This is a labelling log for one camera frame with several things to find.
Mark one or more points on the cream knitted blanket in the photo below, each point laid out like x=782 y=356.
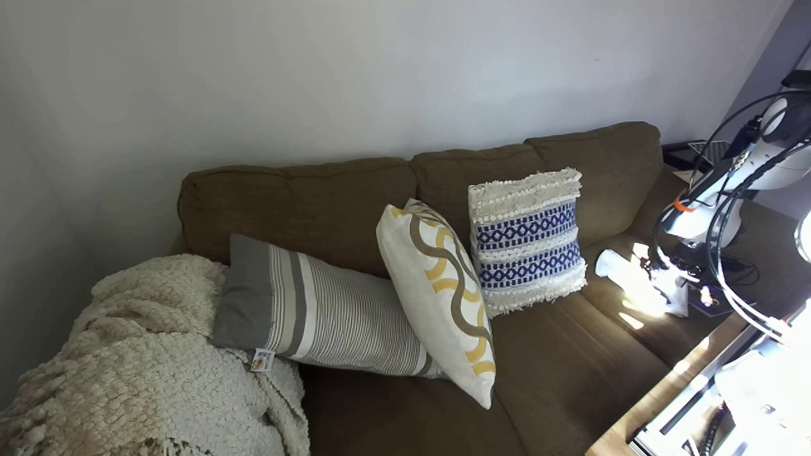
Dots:
x=139 y=375

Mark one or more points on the brown fabric sofa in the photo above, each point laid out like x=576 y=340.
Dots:
x=566 y=369

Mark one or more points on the grey striped pillow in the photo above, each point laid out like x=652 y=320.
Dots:
x=308 y=309

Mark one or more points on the white folded cloth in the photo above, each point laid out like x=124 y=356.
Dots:
x=647 y=287

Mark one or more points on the blue white woven pillow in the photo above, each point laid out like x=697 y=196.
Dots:
x=526 y=239

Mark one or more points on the wooden side table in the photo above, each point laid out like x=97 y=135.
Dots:
x=735 y=392

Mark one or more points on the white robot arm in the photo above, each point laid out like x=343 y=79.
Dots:
x=770 y=152

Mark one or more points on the yellow grey wave pillow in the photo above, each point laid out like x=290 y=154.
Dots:
x=438 y=291

